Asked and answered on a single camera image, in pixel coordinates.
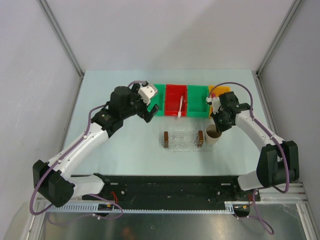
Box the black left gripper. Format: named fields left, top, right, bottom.
left=120, top=82, right=159, bottom=123

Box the beige cup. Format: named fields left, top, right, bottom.
left=204, top=124, right=222, bottom=145

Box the white toothbrush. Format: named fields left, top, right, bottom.
left=177, top=95, right=184, bottom=118

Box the clear glass tray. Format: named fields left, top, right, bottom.
left=160, top=130, right=218, bottom=152

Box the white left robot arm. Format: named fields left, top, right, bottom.
left=32, top=81, right=160, bottom=208

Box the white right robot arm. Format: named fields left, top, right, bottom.
left=206, top=91, right=300, bottom=201

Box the green plastic bin far left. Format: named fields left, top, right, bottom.
left=147, top=84, right=166, bottom=116

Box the red plastic bin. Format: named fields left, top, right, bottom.
left=164, top=84, right=188, bottom=117

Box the yellow plastic bin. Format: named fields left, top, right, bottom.
left=210, top=86, right=231, bottom=98

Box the green plastic bin with cup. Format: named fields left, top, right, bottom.
left=187, top=85, right=210, bottom=118

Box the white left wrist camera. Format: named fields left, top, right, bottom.
left=138, top=84, right=158, bottom=106

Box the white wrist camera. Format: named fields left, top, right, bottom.
left=138, top=84, right=158, bottom=106
left=206, top=97, right=221, bottom=114

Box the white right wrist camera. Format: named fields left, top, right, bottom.
left=206, top=97, right=221, bottom=114

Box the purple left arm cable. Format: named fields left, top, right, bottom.
left=29, top=79, right=148, bottom=223

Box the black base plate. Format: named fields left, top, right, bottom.
left=98, top=175, right=260, bottom=208

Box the grey slotted cable duct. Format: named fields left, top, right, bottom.
left=48, top=202, right=235, bottom=215

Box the aluminium frame post left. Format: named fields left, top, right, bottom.
left=37, top=0, right=84, bottom=79

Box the aluminium frame post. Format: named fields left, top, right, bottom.
left=37, top=0, right=84, bottom=79
left=255, top=0, right=305, bottom=76

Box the aluminium frame post right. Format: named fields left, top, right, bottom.
left=255, top=0, right=305, bottom=76

